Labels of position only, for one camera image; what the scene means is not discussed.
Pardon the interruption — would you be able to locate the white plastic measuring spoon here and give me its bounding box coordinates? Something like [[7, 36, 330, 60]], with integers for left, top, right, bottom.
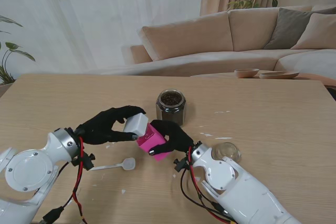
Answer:
[[88, 157, 137, 172]]

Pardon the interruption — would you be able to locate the beige fabric sofa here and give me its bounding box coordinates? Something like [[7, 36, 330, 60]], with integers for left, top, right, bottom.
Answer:
[[130, 4, 336, 88]]

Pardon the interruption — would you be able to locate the white square jar lid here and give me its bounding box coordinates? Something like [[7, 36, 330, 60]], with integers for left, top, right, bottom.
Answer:
[[122, 113, 149, 137]]

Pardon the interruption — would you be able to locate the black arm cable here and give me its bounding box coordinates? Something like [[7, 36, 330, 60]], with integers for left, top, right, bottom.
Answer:
[[41, 197, 73, 222], [180, 170, 234, 222]]

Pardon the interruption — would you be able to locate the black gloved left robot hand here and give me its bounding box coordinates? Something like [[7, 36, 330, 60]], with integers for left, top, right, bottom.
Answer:
[[74, 105, 147, 145]]

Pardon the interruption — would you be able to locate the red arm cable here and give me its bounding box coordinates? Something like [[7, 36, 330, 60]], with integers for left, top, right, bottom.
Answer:
[[71, 136, 89, 224], [187, 147, 237, 224]]

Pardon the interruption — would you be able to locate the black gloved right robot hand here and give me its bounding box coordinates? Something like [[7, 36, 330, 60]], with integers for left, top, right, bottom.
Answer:
[[148, 119, 194, 156]]

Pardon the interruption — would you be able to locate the shallow wooden plate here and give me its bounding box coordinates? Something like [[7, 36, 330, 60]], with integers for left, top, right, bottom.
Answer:
[[259, 71, 300, 80]]

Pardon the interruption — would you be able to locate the pale green large-leaf houseplant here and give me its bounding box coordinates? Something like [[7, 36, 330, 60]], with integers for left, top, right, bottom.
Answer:
[[0, 15, 36, 86]]

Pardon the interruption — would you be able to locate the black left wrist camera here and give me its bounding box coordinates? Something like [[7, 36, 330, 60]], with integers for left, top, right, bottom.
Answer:
[[71, 152, 96, 172]]

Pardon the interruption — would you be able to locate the pink square coffee jar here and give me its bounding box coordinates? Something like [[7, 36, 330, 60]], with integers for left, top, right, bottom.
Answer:
[[135, 122, 167, 163]]

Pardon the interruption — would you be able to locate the small wooden bowl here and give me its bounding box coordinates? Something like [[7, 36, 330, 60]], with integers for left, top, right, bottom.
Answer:
[[234, 68, 260, 79]]

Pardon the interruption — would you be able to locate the clear glass jar lid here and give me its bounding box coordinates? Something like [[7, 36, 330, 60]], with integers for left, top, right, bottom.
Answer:
[[212, 142, 242, 162]]

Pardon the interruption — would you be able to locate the glass jar of coffee beans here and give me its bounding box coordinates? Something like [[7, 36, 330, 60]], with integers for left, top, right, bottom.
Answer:
[[155, 89, 187, 126]]

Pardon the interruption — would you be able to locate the grey sofa cushion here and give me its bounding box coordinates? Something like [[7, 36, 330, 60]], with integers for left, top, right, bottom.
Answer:
[[264, 7, 336, 50]]

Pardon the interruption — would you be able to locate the white sheer curtain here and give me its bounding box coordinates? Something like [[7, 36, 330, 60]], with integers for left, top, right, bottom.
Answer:
[[0, 0, 206, 76]]

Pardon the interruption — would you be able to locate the beige sofa cushion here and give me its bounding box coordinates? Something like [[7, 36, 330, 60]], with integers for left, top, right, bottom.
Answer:
[[291, 13, 336, 50]]

